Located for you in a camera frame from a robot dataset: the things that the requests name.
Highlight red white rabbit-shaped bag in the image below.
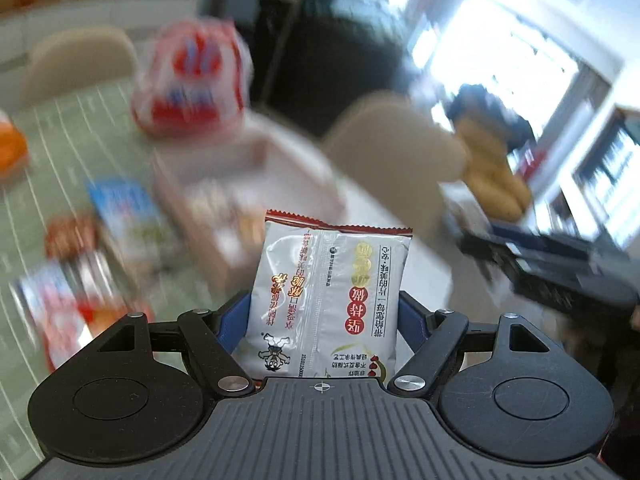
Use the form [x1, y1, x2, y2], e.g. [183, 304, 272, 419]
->
[131, 17, 253, 138]

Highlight black cabinet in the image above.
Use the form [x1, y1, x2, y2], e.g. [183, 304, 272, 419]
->
[250, 0, 421, 138]

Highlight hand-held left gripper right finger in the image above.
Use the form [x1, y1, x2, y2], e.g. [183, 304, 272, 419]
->
[387, 290, 577, 397]

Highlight green checked tablecloth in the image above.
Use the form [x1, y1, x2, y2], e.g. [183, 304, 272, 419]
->
[0, 77, 453, 480]

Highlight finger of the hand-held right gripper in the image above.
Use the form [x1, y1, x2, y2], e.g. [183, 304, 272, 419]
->
[457, 227, 526, 272]

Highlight orange tissue box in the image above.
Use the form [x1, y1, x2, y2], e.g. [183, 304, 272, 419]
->
[0, 110, 28, 181]

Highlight large red snack bag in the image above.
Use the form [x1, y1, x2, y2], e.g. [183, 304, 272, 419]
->
[10, 260, 152, 372]

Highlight yellow padded cushions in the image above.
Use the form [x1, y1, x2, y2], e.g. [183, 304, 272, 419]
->
[457, 115, 532, 222]

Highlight clear plastic snack packet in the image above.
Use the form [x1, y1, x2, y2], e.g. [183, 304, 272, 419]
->
[70, 250, 126, 302]

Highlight small red snack packet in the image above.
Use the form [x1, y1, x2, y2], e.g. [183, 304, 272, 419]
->
[44, 215, 98, 261]

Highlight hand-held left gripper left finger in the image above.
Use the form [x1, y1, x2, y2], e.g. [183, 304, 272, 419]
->
[60, 291, 255, 395]

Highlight silver snack packet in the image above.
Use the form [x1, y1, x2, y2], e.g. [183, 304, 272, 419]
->
[239, 209, 414, 382]

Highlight beige dining chair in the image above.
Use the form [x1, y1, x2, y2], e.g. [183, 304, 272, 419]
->
[20, 25, 137, 108]
[322, 91, 471, 233]

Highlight pink cardboard box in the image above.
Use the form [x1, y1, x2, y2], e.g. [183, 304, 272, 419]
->
[150, 125, 348, 272]

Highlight blue pig print snack packet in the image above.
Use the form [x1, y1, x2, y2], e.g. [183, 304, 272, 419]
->
[87, 177, 183, 267]

